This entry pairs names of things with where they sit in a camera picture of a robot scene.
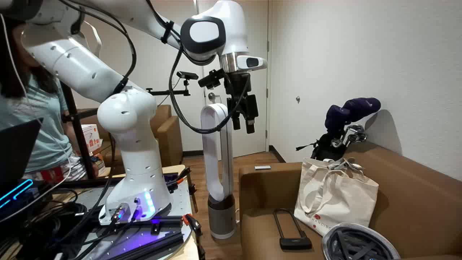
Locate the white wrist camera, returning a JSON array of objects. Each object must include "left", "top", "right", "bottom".
[{"left": 221, "top": 52, "right": 266, "bottom": 72}]

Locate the small white remote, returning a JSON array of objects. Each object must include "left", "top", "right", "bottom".
[{"left": 254, "top": 165, "right": 271, "bottom": 171}]

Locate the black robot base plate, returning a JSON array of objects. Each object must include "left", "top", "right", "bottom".
[{"left": 74, "top": 215, "right": 192, "bottom": 260}]

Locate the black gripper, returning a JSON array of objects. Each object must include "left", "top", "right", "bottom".
[{"left": 198, "top": 70, "right": 258, "bottom": 135}]

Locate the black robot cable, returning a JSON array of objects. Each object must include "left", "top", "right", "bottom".
[{"left": 143, "top": 0, "right": 251, "bottom": 136}]

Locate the white canvas tote bag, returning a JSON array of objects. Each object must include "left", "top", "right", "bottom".
[{"left": 293, "top": 159, "right": 380, "bottom": 236}]

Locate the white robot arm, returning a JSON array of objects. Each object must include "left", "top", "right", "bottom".
[{"left": 1, "top": 0, "right": 266, "bottom": 226}]

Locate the brown sofa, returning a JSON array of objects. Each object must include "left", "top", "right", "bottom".
[{"left": 240, "top": 143, "right": 462, "bottom": 260}]

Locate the black laptop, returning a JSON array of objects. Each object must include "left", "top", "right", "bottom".
[{"left": 0, "top": 120, "right": 40, "bottom": 221}]

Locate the white bladeless tower fan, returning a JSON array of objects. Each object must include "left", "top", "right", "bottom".
[{"left": 202, "top": 123, "right": 235, "bottom": 240}]

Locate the black camera on stand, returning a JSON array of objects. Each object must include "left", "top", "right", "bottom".
[{"left": 146, "top": 70, "right": 199, "bottom": 98}]

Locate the person in teal shirt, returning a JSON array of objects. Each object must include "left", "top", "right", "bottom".
[{"left": 0, "top": 19, "right": 74, "bottom": 175}]

